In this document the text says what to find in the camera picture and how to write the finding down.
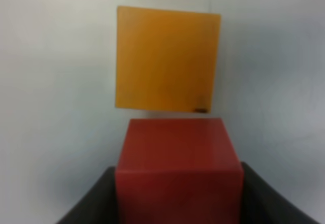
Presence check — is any orange block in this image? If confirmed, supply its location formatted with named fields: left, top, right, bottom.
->
left=115, top=6, right=221, bottom=113

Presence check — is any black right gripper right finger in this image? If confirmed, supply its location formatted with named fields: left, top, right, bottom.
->
left=240, top=162, right=317, bottom=224

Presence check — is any red block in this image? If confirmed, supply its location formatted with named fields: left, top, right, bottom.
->
left=115, top=118, right=244, bottom=223

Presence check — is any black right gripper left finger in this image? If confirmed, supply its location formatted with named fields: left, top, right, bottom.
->
left=59, top=167, right=119, bottom=224

